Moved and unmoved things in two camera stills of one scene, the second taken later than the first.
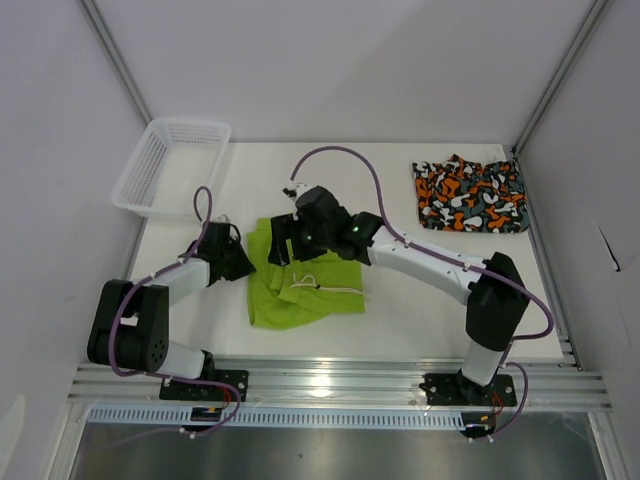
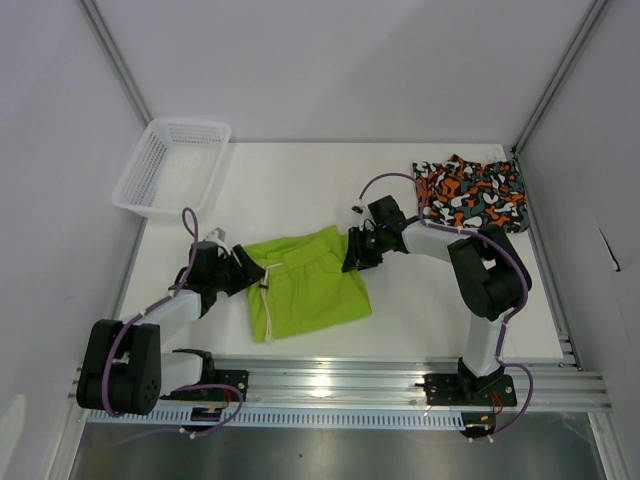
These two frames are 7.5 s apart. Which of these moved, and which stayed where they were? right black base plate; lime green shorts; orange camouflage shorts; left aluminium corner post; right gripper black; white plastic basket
Moved: right gripper black; lime green shorts
Stayed: orange camouflage shorts; right black base plate; left aluminium corner post; white plastic basket
